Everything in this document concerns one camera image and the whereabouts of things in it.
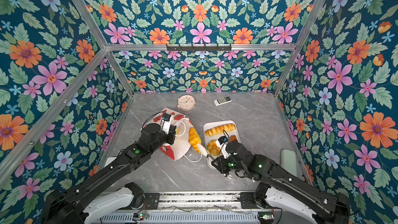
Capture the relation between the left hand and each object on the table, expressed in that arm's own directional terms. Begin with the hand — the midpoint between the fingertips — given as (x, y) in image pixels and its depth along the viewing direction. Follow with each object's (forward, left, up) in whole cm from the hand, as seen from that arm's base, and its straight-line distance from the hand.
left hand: (177, 123), depth 77 cm
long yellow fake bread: (+6, -23, -18) cm, 30 cm away
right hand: (-19, -16, -6) cm, 26 cm away
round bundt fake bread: (-6, -18, -19) cm, 27 cm away
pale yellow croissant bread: (-6, -8, -7) cm, 12 cm away
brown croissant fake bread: (0, -30, -20) cm, 36 cm away
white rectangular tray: (+11, -16, -22) cm, 30 cm away
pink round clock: (+30, -1, -20) cm, 36 cm away
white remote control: (+32, -28, -21) cm, 48 cm away
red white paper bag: (+3, -1, -5) cm, 6 cm away
